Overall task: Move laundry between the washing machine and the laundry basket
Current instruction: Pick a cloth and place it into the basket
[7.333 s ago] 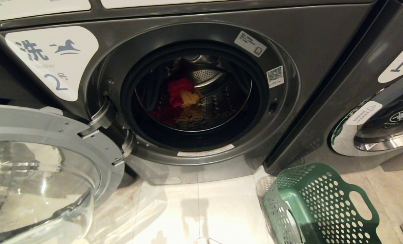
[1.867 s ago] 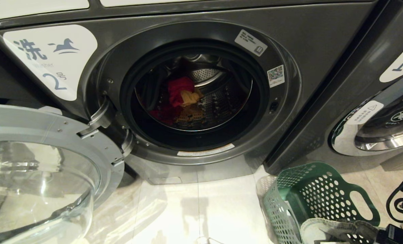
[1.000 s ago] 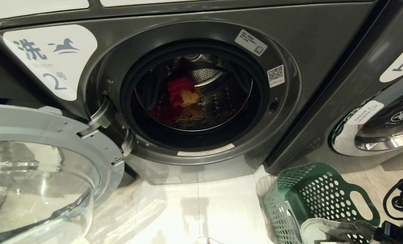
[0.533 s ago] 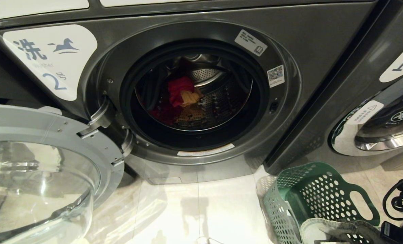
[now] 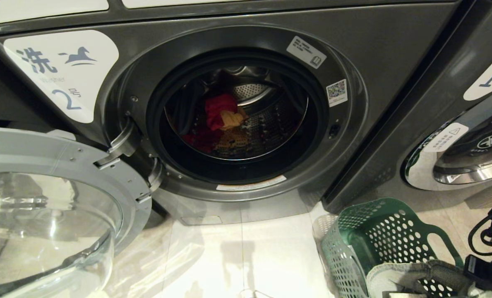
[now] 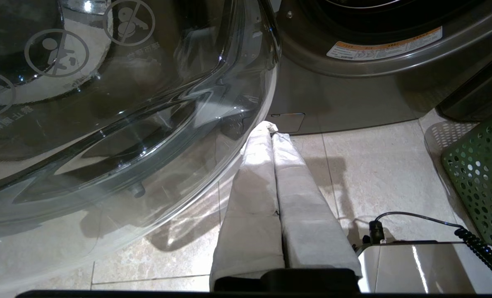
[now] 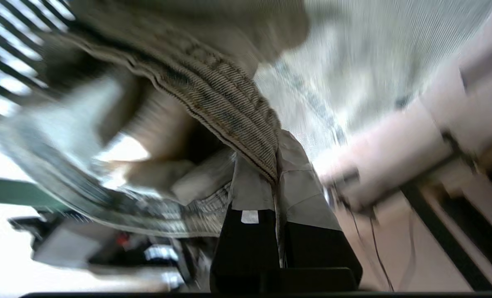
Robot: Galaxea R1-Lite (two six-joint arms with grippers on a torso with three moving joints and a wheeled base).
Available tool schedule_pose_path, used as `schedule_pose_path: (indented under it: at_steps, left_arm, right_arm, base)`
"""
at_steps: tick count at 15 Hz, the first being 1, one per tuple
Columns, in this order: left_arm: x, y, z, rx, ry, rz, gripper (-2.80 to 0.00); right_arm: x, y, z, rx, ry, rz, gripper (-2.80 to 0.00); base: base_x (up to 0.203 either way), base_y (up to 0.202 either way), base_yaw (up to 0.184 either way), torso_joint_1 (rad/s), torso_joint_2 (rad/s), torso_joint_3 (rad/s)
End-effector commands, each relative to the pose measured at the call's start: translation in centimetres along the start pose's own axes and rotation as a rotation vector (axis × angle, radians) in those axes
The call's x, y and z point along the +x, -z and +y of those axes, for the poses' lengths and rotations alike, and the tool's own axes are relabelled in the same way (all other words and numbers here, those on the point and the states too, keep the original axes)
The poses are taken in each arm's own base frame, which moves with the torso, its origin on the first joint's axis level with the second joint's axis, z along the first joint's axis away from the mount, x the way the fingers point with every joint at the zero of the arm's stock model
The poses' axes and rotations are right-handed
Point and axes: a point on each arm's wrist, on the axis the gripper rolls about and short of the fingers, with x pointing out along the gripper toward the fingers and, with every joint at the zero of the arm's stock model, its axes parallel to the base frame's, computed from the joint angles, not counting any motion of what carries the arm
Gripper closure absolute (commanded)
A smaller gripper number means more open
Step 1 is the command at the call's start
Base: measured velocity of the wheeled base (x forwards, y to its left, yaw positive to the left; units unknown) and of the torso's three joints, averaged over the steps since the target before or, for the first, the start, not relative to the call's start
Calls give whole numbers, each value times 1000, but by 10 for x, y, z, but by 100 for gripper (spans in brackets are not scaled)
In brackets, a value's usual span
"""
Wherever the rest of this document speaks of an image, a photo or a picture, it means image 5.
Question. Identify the green perforated laundry basket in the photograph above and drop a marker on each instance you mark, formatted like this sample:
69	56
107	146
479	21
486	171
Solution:
378	231

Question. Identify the grey and white cloth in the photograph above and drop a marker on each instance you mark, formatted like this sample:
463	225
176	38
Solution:
411	277

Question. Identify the round glass washer door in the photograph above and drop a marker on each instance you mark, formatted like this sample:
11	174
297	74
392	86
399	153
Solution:
63	198

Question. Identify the chrome rimmed closed washer door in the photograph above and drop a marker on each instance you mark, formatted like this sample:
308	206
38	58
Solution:
473	153

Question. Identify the red cloth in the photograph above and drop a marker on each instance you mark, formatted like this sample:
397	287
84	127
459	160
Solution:
217	108

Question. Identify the grey front-load washing machine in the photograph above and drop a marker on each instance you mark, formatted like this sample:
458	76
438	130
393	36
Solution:
378	54

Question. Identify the grey neighbouring washing machine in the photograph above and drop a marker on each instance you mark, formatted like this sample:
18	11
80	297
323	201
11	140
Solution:
457	62

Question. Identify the yellow cloth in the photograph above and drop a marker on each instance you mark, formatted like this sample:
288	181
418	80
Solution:
232	119

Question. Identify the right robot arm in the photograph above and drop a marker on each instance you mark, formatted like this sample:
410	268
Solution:
488	273

